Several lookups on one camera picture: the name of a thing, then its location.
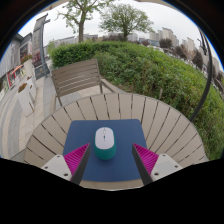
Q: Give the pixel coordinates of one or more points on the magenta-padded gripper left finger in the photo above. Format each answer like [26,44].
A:
[60,166]

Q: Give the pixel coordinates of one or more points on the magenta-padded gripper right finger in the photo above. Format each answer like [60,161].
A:
[164,165]

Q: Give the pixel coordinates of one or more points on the white and teal computer mouse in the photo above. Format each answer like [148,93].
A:
[104,140]

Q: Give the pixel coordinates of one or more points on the dark blue mouse pad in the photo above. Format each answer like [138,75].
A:
[125,136]

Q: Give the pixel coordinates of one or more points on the white planter box with flowers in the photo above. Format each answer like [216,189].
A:
[28,68]
[25,101]

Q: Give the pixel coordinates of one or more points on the dark curved parasol pole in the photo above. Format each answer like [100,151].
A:
[206,86]

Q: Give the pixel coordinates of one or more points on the brown slatted wooden chair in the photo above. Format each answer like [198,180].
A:
[75,76]

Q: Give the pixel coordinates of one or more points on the grey shopfront building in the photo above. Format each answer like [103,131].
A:
[10,60]

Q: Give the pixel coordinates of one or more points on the tall grey sign pillar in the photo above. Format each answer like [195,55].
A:
[37,46]

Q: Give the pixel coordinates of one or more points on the group of apartment buildings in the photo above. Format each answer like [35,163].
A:
[166,34]

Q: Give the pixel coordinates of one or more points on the thin-trunk sparse tree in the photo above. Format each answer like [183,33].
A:
[81,30]

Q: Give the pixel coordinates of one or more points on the round-crowned leafy tree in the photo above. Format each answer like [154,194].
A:
[125,18]

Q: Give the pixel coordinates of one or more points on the beige parasol canopy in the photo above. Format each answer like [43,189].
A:
[56,4]

